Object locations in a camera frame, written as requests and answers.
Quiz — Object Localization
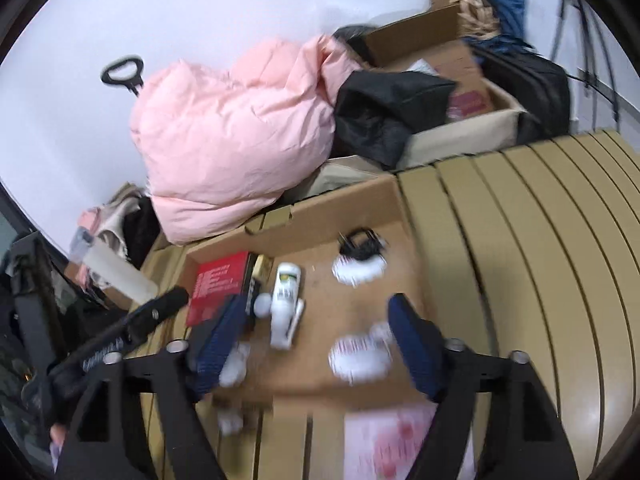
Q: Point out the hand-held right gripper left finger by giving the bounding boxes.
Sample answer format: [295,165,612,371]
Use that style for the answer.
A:
[55,294,249,480]

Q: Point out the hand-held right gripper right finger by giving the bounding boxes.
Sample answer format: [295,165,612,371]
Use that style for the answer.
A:
[387,293,577,480]

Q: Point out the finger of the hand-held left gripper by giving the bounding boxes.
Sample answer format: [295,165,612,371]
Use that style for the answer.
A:
[116,286,190,339]

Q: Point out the red and green box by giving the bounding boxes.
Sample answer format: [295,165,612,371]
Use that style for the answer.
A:
[185,251,261,329]

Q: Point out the white tube bottle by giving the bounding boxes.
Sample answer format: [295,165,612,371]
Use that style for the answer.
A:
[270,262,304,351]

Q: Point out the shallow cardboard tray box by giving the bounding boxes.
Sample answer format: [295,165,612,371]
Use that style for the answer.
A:
[177,172,442,412]

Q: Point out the person's left forearm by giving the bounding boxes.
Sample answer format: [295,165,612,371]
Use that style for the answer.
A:
[49,424,71,476]

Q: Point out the small white case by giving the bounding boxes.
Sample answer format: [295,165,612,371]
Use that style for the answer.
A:
[217,342,251,389]

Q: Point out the white thermos bottle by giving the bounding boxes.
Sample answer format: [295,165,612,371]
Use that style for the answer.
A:
[70,227,160,304]

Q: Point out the white round sticker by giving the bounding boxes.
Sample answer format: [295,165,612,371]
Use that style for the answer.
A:
[327,322,396,386]

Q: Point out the small white object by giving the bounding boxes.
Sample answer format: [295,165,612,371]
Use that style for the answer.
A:
[217,409,246,436]

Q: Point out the dark garment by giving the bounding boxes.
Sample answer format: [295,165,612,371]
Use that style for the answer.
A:
[122,197,161,269]

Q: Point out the small white plastic piece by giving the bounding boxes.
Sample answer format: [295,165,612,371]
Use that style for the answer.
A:
[287,299,306,336]

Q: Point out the white round packet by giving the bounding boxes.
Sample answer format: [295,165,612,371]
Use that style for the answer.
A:
[332,254,389,289]

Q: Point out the beige garment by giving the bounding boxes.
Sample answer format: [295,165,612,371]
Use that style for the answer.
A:
[94,184,151,256]

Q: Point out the pink and white packet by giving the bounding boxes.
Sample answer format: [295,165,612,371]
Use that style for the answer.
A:
[344,404,476,480]

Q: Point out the pink bag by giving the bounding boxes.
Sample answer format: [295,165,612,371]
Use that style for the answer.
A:
[77,207,101,234]

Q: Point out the pink down jacket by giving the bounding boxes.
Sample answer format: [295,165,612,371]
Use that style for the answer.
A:
[129,34,361,246]

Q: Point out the cardboard box with red label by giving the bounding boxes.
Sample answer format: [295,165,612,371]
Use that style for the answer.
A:
[357,4,529,169]

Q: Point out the black jacket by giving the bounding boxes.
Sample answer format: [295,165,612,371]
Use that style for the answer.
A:
[333,69,456,169]

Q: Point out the black backpack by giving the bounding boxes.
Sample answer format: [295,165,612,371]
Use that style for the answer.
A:
[474,47,571,146]

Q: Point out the black tripod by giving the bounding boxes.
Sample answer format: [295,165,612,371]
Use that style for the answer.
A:
[549,0,626,122]

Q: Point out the grey garment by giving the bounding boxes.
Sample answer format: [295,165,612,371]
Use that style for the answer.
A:
[331,23,376,49]

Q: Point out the wicker ball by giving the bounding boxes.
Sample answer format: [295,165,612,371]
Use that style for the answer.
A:
[432,0,501,41]

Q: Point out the black coiled cable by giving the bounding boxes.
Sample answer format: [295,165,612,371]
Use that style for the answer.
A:
[337,228,389,264]

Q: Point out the black cart handle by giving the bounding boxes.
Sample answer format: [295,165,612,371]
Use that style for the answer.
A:
[101,56,146,96]

